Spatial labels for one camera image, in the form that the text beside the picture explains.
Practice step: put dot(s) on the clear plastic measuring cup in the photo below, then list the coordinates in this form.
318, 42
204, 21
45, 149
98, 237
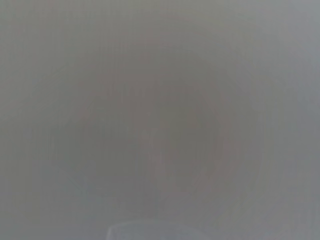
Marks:
150, 232

